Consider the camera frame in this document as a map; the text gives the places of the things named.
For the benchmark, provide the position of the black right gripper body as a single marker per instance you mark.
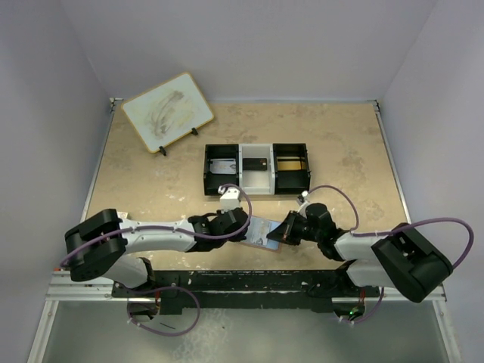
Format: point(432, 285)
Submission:
point(298, 228)

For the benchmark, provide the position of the black card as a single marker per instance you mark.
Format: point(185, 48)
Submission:
point(256, 164)

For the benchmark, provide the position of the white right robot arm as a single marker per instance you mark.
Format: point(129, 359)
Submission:
point(404, 259)

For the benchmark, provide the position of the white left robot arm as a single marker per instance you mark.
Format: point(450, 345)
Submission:
point(105, 244)

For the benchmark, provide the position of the silver card in bin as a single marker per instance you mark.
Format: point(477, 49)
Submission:
point(221, 166)

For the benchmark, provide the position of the gold card in bin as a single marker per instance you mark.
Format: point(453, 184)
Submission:
point(290, 165)

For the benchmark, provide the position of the black left bin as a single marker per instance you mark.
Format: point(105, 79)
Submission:
point(211, 182)

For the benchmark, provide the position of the black bin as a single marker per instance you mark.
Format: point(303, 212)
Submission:
point(211, 182)
point(291, 182)

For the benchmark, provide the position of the white middle bin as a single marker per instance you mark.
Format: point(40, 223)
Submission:
point(257, 182)

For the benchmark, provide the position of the black right bin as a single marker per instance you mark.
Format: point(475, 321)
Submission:
point(291, 182)

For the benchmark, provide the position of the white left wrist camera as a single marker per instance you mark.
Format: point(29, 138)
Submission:
point(229, 198)

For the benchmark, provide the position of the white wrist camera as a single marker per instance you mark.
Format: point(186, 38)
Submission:
point(303, 202)
point(229, 198)

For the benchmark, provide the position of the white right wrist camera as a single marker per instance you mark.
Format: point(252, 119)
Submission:
point(303, 202)

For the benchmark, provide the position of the whiteboard with orange frame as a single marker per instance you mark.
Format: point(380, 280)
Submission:
point(167, 112)

